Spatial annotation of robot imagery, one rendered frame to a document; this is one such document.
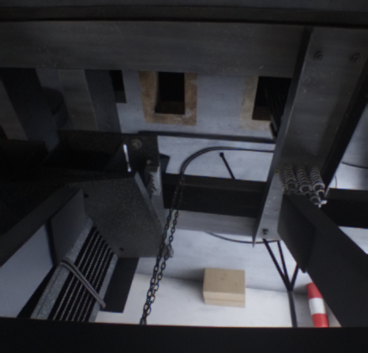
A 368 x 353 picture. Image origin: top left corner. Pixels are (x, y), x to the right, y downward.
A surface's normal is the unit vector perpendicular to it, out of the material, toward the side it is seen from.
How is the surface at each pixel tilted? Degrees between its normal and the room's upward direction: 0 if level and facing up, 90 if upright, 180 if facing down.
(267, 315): 90
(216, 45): 0
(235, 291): 90
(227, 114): 0
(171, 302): 90
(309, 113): 0
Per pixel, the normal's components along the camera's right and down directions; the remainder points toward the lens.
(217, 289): -0.14, -0.76
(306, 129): -0.15, 0.65
